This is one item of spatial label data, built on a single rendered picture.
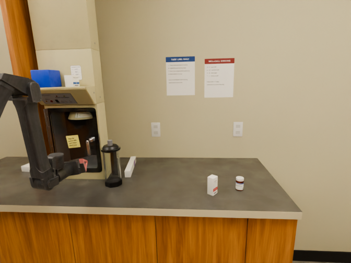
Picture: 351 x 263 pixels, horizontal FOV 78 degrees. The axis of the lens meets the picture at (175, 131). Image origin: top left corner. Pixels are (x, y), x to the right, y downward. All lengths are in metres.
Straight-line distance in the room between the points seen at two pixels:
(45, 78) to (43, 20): 0.32
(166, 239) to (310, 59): 1.49
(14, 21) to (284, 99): 1.72
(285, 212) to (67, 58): 1.36
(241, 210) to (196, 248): 0.32
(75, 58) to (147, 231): 1.00
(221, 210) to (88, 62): 1.04
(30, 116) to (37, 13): 0.73
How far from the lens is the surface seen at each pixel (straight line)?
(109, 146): 1.26
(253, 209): 1.13
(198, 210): 1.08
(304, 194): 2.07
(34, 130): 0.94
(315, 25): 1.86
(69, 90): 1.27
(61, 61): 1.41
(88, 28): 1.36
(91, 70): 1.33
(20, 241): 1.56
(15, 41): 1.48
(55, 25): 1.44
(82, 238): 1.36
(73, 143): 1.43
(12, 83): 0.86
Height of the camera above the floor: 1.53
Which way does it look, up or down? 13 degrees down
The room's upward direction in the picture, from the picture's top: 1 degrees counter-clockwise
